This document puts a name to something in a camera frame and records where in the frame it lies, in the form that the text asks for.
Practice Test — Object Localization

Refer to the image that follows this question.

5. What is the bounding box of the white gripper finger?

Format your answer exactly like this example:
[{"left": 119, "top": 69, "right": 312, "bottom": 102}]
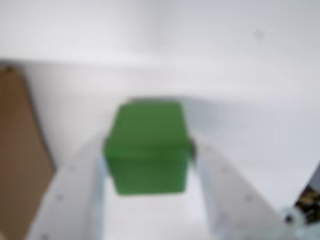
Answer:
[
  {"left": 193, "top": 141, "right": 298, "bottom": 240},
  {"left": 24, "top": 139, "right": 107, "bottom": 240}
]

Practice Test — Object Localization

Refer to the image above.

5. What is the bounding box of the green cube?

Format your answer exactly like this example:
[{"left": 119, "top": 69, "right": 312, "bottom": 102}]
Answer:
[{"left": 103, "top": 101, "right": 196, "bottom": 197}]

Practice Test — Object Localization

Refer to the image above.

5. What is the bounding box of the brown cardboard box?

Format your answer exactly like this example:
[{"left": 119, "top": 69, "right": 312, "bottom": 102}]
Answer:
[{"left": 0, "top": 66, "right": 56, "bottom": 240}]

